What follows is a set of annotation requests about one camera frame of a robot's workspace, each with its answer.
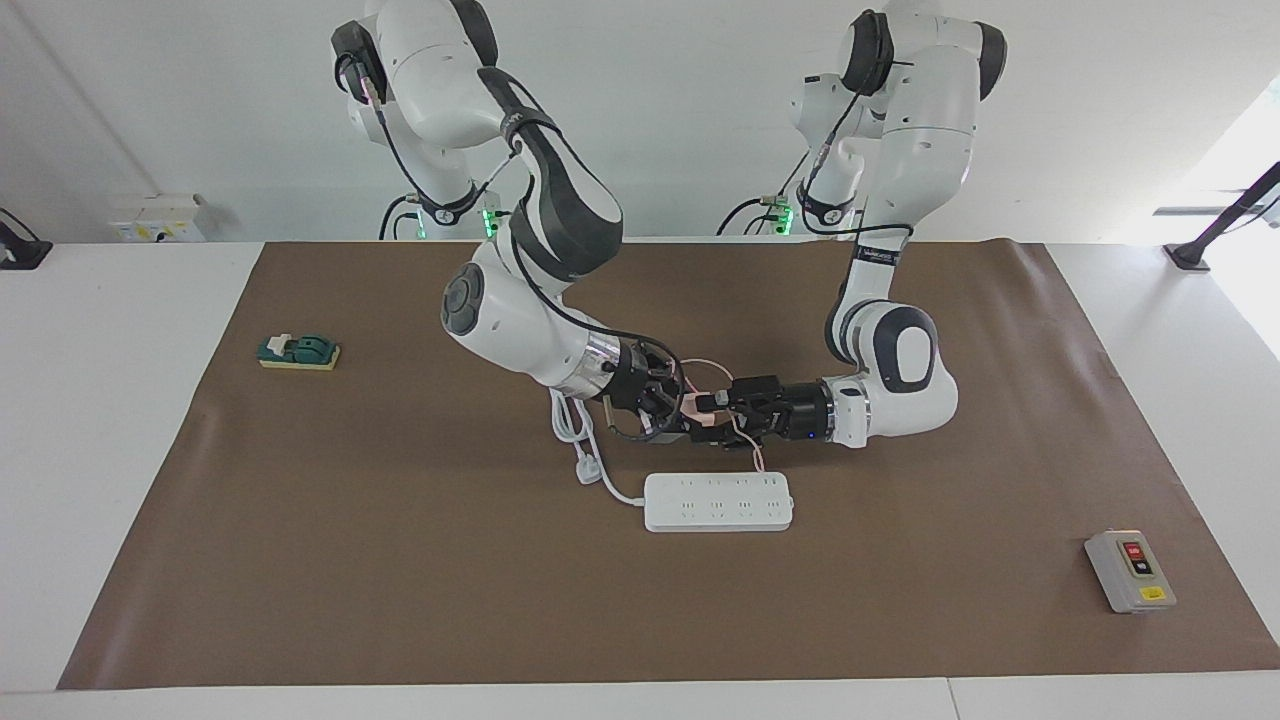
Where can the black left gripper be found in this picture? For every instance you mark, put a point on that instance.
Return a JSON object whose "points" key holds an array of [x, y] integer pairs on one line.
{"points": [[800, 412]]}

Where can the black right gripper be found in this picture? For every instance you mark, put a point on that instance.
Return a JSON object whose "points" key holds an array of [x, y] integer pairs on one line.
{"points": [[630, 385]]}

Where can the pink USB charger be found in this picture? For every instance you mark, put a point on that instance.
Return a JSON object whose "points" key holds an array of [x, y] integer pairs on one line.
{"points": [[696, 405]]}

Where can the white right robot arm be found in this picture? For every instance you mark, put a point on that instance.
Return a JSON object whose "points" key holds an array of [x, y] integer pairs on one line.
{"points": [[520, 330]]}

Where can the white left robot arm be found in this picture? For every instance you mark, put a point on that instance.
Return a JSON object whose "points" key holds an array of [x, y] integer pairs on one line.
{"points": [[910, 120]]}

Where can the white power strip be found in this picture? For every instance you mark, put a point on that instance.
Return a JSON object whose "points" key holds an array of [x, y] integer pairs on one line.
{"points": [[715, 510]]}

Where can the brown table mat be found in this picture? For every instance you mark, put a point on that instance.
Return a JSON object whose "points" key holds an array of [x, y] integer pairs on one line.
{"points": [[400, 600]]}

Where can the black table clamp stand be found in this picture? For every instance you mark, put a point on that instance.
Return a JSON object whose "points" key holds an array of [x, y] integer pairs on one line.
{"points": [[22, 252], [1188, 255]]}

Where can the green knife switch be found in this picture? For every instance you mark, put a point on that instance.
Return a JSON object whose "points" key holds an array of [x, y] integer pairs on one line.
{"points": [[300, 352]]}

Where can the grey on-off switch box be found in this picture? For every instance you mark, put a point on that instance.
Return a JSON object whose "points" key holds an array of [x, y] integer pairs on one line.
{"points": [[1125, 590]]}

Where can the white wall electrical box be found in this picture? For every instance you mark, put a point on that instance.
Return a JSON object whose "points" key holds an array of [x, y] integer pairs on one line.
{"points": [[155, 218]]}

